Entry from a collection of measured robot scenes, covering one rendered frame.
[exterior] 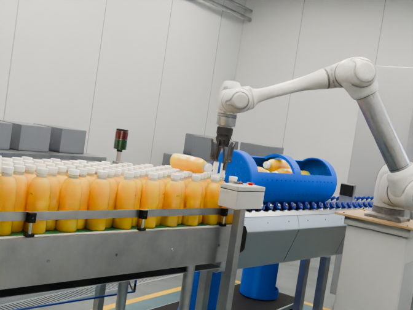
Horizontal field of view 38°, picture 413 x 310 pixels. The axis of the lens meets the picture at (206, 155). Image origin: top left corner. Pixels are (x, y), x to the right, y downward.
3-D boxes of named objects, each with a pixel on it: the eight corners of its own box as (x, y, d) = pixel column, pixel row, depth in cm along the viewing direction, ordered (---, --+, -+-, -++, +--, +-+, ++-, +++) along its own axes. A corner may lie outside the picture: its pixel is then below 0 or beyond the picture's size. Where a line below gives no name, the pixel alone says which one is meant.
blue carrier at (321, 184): (337, 205, 362) (337, 157, 364) (250, 206, 296) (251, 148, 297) (296, 203, 381) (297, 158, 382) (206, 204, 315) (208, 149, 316)
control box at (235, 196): (262, 209, 273) (265, 186, 272) (235, 210, 258) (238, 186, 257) (244, 205, 279) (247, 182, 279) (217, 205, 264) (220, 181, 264)
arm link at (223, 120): (225, 114, 285) (224, 127, 285) (213, 112, 278) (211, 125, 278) (241, 116, 279) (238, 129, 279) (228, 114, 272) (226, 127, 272)
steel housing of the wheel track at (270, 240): (405, 248, 457) (413, 204, 455) (227, 277, 293) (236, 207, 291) (370, 240, 476) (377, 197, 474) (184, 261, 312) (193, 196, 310)
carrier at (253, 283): (254, 301, 426) (285, 300, 442) (273, 179, 422) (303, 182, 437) (232, 289, 450) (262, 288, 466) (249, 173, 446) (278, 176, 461)
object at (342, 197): (352, 208, 402) (356, 185, 402) (350, 208, 399) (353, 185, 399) (339, 205, 409) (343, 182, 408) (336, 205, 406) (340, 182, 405)
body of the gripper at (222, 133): (237, 128, 279) (234, 148, 279) (223, 126, 284) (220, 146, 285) (227, 127, 273) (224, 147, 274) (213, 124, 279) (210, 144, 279)
